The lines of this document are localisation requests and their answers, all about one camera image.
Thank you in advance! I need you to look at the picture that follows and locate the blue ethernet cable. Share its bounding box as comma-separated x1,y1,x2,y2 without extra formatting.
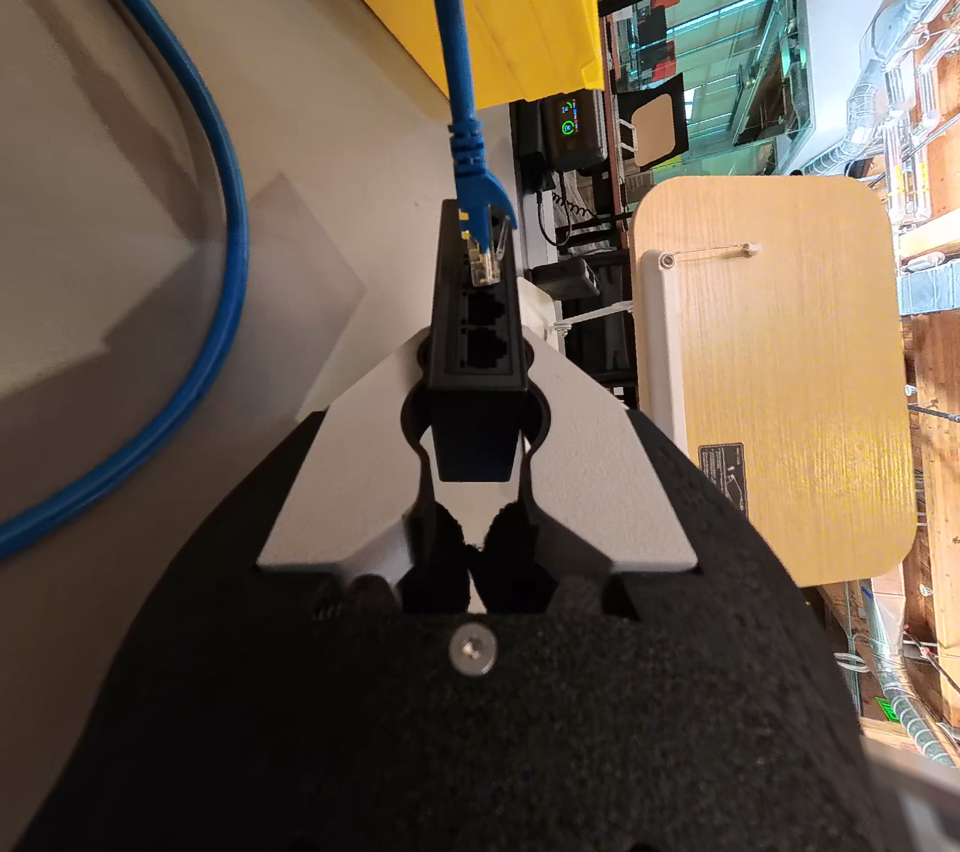
0,0,520,562

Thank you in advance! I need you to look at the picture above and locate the black power adapter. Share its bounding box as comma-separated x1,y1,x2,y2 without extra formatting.
538,257,601,300

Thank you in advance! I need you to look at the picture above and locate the black coiled cable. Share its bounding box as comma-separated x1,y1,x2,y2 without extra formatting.
537,173,631,247

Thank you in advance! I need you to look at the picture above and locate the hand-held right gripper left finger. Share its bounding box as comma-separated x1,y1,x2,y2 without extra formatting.
257,333,435,592

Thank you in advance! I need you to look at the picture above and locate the black chair with tan seat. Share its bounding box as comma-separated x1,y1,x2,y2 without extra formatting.
613,72,690,172

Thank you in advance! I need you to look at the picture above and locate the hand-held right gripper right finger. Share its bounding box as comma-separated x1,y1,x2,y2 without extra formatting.
523,325,700,580

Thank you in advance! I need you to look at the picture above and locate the black power station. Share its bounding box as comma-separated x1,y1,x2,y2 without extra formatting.
540,90,609,175

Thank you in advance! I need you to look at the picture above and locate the black network switch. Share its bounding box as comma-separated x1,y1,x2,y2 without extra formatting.
426,198,531,483

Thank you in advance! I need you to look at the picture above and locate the wooden folding table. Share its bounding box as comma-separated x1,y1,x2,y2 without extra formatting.
628,174,921,588

